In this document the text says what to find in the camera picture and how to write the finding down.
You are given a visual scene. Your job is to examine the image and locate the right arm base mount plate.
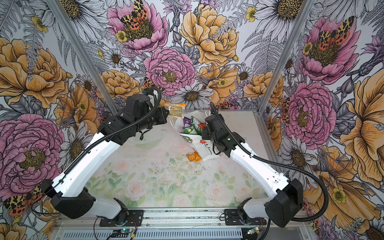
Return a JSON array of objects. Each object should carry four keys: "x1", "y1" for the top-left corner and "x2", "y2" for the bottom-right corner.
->
[{"x1": 220, "y1": 209, "x2": 267, "y2": 226}]

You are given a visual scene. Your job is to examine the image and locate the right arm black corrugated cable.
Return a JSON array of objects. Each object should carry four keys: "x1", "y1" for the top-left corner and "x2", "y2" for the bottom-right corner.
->
[{"x1": 209, "y1": 101, "x2": 330, "y2": 223}]

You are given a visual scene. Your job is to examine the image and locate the white paper gift bag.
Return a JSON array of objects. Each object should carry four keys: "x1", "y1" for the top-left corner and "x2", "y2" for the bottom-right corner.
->
[{"x1": 169, "y1": 118, "x2": 219, "y2": 161}]

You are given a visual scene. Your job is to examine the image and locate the red snack packet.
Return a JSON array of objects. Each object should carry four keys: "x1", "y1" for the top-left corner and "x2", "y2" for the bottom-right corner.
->
[{"x1": 198, "y1": 124, "x2": 207, "y2": 130}]

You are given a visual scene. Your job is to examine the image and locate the small orange snack packet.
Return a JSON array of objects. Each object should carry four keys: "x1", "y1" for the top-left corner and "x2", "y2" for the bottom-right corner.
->
[{"x1": 186, "y1": 152, "x2": 202, "y2": 162}]

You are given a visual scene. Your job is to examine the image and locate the green circuit board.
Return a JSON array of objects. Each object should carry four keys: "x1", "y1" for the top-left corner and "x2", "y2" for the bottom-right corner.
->
[{"x1": 111, "y1": 229, "x2": 136, "y2": 238}]

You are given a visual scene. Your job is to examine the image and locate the aluminium front rail frame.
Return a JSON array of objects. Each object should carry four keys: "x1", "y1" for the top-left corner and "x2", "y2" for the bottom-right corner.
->
[{"x1": 50, "y1": 207, "x2": 317, "y2": 240}]

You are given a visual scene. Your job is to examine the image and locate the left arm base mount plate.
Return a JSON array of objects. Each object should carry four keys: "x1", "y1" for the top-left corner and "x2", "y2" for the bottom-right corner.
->
[{"x1": 99, "y1": 210, "x2": 144, "y2": 227}]

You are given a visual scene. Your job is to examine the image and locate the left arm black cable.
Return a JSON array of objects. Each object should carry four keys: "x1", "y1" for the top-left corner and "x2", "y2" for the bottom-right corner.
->
[{"x1": 29, "y1": 86, "x2": 163, "y2": 217}]

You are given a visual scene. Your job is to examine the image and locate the purple Fox's berries candy bag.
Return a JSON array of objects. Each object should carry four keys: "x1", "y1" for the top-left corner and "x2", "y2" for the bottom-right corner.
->
[{"x1": 183, "y1": 117, "x2": 193, "y2": 128}]

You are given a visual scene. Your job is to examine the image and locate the green candy bag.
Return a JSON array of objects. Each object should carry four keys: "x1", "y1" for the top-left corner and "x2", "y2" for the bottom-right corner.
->
[{"x1": 183, "y1": 116, "x2": 202, "y2": 136}]

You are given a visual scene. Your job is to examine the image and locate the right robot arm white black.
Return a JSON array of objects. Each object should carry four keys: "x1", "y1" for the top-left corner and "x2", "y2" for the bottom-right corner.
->
[{"x1": 203, "y1": 115, "x2": 303, "y2": 228}]

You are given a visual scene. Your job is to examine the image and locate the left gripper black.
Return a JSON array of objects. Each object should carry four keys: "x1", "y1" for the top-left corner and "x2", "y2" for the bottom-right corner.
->
[{"x1": 135, "y1": 106, "x2": 169, "y2": 132}]

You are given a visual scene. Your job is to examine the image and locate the clear peanut snack packet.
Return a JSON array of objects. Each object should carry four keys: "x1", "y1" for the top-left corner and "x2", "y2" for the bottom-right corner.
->
[{"x1": 165, "y1": 103, "x2": 185, "y2": 119}]

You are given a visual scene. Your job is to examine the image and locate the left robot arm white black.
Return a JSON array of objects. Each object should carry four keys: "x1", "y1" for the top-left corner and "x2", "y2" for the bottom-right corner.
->
[{"x1": 41, "y1": 89, "x2": 169, "y2": 226}]

